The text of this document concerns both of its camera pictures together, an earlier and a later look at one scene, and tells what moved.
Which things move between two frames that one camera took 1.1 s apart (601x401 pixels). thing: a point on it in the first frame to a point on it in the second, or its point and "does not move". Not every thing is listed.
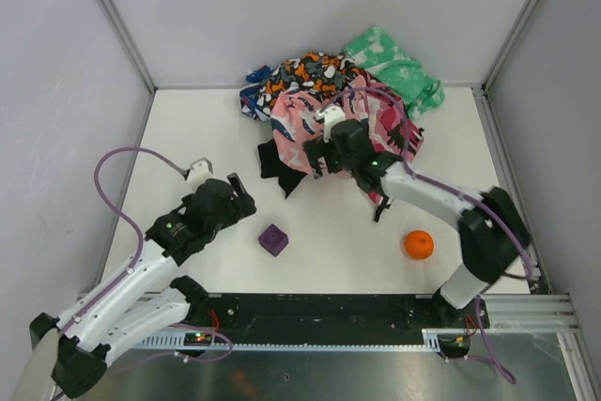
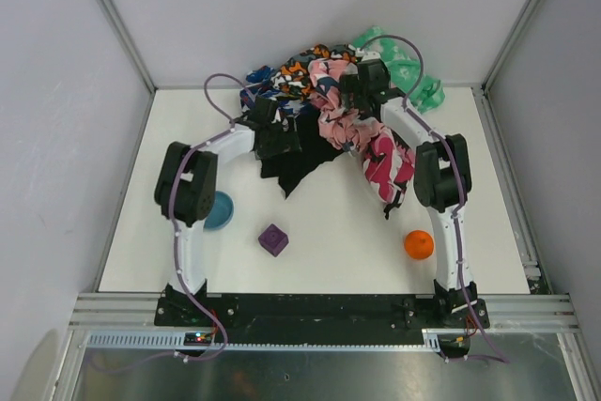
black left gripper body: [239, 201] to [280, 139]
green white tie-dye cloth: [383, 58] does not move
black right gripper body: [324, 151] to [352, 103]
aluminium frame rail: [529, 314] does not move
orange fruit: [419, 244] does not move
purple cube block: [273, 239] does not move
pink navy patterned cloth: [300, 119] to [341, 126]
